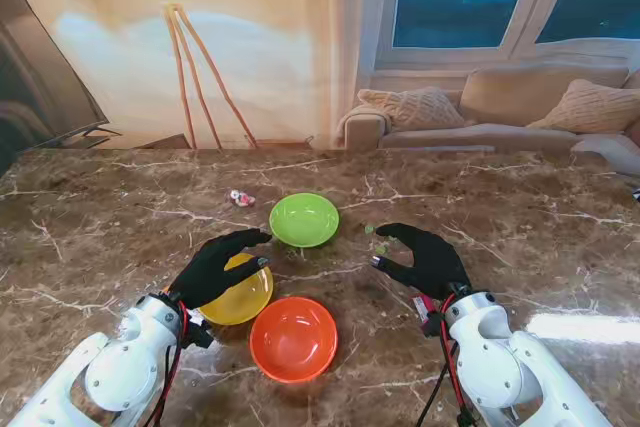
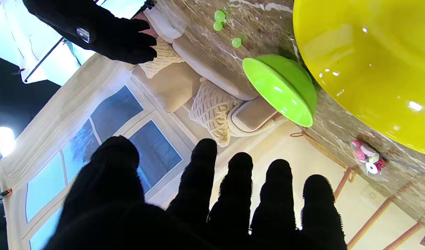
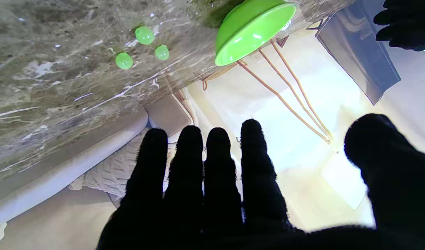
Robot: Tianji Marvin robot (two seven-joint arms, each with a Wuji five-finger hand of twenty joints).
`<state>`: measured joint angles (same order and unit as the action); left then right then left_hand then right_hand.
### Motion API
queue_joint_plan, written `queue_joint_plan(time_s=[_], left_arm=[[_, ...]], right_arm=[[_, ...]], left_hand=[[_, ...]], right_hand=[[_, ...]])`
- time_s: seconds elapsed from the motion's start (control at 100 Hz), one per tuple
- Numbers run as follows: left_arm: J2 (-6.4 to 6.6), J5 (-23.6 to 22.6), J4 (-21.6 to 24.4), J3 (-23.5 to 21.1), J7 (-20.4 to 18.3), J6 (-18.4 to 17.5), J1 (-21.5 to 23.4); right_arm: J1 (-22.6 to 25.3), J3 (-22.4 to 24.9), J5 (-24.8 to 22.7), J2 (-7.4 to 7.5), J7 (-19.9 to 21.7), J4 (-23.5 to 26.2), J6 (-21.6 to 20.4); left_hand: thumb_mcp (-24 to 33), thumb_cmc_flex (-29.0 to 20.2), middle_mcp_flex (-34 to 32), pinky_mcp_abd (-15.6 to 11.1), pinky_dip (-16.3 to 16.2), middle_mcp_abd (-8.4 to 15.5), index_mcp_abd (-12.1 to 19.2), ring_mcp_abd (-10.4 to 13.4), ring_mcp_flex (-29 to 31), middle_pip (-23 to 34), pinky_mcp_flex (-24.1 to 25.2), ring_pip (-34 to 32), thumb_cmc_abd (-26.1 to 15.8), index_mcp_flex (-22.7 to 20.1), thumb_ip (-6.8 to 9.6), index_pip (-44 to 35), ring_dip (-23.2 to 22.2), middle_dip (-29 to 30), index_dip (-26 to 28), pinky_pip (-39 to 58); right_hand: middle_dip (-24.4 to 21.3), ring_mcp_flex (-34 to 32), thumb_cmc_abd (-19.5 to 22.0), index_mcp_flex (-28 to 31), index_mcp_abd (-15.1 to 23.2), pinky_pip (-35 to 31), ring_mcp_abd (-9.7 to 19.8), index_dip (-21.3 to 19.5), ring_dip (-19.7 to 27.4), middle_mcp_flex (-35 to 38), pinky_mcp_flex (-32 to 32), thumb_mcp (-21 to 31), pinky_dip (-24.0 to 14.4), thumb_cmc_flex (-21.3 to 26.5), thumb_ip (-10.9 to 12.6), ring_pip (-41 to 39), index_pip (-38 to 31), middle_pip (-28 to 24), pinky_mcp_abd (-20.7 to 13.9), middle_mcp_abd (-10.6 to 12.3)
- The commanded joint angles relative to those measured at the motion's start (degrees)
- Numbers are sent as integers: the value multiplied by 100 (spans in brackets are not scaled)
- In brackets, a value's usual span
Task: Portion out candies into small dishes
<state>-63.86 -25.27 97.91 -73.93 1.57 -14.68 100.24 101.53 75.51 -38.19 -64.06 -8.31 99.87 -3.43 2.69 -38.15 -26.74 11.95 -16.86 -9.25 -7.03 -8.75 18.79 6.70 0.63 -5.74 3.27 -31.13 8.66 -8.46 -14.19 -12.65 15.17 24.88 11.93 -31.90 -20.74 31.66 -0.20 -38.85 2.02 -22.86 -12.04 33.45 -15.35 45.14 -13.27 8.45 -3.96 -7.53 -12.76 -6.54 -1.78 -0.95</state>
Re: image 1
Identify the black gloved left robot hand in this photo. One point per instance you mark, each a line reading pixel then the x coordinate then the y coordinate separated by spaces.
pixel 205 272

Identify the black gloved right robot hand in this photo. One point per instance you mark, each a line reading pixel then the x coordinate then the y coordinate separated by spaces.
pixel 435 267

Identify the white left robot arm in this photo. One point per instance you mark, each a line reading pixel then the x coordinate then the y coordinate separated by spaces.
pixel 120 372

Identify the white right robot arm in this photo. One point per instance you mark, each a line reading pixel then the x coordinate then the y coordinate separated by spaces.
pixel 500 362

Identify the yellow plastic bowl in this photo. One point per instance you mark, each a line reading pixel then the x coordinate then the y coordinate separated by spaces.
pixel 245 299

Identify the pink white wrapped candy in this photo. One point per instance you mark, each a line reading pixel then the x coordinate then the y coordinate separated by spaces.
pixel 242 198

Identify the green plastic bowl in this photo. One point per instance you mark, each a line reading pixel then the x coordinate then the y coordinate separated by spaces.
pixel 304 222

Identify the orange plastic bowl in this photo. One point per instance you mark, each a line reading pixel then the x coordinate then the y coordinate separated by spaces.
pixel 294 339

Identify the low brown wooden table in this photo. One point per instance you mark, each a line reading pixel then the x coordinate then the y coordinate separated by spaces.
pixel 167 142

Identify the beige knitted cushion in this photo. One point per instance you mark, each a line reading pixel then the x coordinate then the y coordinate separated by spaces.
pixel 590 107
pixel 415 107

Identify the beige sofa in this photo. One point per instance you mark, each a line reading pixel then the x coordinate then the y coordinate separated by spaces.
pixel 500 92

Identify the black white striped object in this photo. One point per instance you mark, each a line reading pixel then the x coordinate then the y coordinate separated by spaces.
pixel 636 194

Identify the white sheer curtain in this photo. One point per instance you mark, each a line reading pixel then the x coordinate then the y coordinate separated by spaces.
pixel 360 22

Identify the flat screen television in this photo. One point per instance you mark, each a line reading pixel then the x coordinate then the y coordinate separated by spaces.
pixel 35 72

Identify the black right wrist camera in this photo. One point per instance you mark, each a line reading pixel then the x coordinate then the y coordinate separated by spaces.
pixel 433 325

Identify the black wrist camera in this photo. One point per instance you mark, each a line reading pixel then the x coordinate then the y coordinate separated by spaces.
pixel 433 325
pixel 200 331

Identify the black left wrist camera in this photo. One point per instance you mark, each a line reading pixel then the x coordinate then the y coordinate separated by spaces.
pixel 200 331

